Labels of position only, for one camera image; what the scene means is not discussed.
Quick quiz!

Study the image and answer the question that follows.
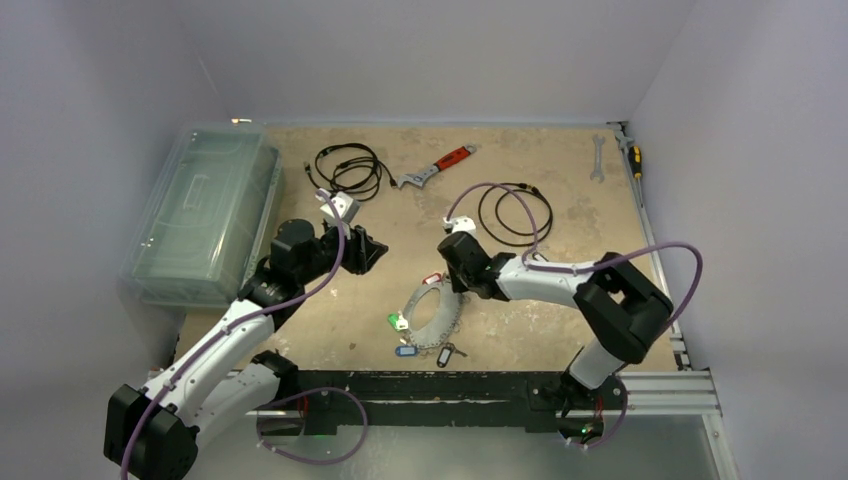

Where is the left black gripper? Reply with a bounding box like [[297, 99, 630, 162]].
[[296, 220, 386, 286]]

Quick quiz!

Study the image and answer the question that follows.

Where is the large metal key ring plate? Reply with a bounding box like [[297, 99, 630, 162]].
[[399, 279, 464, 350]]

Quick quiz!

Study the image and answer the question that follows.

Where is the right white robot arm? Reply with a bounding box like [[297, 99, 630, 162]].
[[437, 231, 674, 407]]

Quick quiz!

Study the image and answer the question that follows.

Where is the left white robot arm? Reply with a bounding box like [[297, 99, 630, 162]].
[[104, 219, 389, 479]]

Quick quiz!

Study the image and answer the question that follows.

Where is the red key tag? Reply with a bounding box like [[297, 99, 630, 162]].
[[421, 272, 443, 285]]

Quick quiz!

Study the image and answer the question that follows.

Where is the green key tag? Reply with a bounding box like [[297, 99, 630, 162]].
[[387, 312, 410, 332]]

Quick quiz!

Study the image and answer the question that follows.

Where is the black key tag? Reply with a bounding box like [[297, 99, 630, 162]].
[[436, 342, 467, 368]]

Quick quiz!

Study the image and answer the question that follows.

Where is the blue key tag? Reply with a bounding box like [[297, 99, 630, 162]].
[[395, 345, 419, 358]]

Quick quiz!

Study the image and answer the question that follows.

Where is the clear plastic storage box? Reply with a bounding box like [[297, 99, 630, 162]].
[[122, 123, 282, 309]]

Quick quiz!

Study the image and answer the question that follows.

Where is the silver open-end wrench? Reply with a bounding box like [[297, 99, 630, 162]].
[[589, 134, 605, 183]]

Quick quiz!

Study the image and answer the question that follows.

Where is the yellow black screwdriver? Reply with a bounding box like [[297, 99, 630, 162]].
[[613, 124, 644, 208]]

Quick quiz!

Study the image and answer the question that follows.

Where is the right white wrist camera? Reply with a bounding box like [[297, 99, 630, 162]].
[[442, 216, 477, 236]]

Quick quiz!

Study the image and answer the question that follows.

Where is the tangled black cable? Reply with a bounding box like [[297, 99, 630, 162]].
[[303, 142, 399, 203]]

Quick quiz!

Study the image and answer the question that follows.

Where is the coiled black cable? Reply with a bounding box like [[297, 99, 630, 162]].
[[477, 182, 554, 249]]

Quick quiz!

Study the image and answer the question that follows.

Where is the red handled adjustable wrench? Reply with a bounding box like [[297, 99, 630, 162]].
[[396, 144, 477, 189]]

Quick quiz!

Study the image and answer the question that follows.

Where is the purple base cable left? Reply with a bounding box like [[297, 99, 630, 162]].
[[254, 386, 370, 466]]

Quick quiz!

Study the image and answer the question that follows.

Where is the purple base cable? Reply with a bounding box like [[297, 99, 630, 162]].
[[254, 386, 370, 466], [563, 390, 631, 453]]

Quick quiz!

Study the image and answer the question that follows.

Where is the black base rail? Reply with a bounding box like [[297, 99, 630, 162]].
[[289, 370, 626, 436]]

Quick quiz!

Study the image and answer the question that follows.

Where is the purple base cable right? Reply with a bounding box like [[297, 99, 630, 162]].
[[563, 390, 631, 453]]

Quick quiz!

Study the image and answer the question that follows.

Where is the aluminium frame rail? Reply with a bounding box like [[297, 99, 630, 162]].
[[620, 326, 721, 417]]

